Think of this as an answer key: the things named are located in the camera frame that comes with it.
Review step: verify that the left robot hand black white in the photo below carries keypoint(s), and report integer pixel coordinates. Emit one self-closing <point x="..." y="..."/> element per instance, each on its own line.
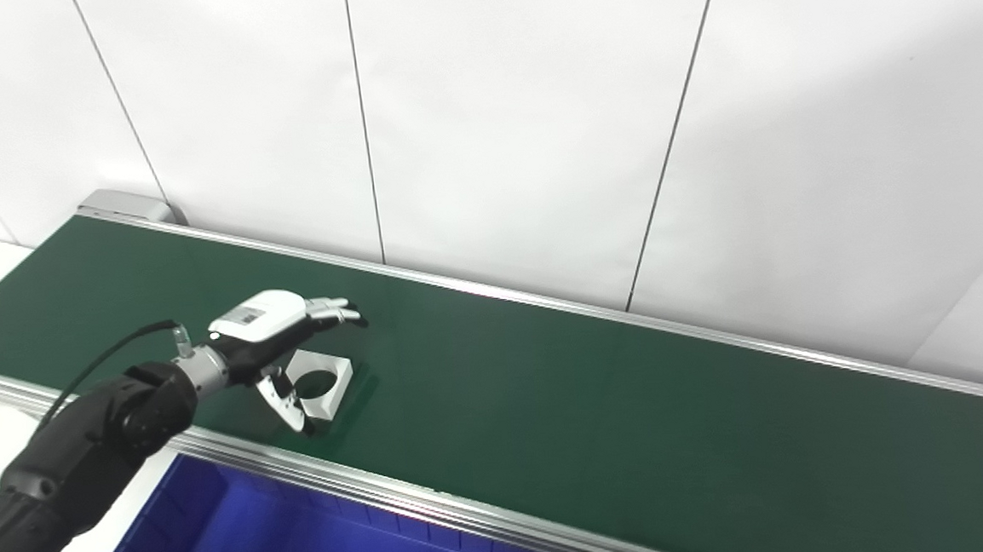
<point x="264" y="320"/>

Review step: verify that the white square part round hole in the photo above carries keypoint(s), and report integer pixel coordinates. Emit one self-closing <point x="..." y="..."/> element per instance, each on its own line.
<point x="338" y="383"/>

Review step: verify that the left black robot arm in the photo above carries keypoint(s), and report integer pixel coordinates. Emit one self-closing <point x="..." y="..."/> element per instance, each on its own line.
<point x="84" y="454"/>

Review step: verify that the grey conveyor end housing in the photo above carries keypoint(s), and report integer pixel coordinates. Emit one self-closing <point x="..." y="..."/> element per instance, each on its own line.
<point x="129" y="204"/>

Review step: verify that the blue plastic bin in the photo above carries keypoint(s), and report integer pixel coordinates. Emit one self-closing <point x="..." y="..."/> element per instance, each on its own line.
<point x="286" y="544"/>

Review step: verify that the green conveyor belt aluminium frame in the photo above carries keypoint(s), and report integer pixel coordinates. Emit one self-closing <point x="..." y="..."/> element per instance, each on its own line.
<point x="636" y="404"/>

